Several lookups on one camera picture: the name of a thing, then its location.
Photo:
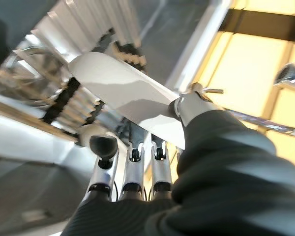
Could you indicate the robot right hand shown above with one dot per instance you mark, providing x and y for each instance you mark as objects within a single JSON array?
[{"x": 223, "y": 184}]

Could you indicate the cream ceramic plate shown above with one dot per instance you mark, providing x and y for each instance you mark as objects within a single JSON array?
[{"x": 118, "y": 83}]

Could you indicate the chrome kitchen faucet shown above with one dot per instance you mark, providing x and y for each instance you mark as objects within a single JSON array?
[{"x": 290, "y": 73}]

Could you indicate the stainless steel sink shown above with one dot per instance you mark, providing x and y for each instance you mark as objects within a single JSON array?
[{"x": 167, "y": 37}]

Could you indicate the black dish drying rack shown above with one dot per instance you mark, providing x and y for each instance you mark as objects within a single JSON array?
[{"x": 64, "y": 98}]

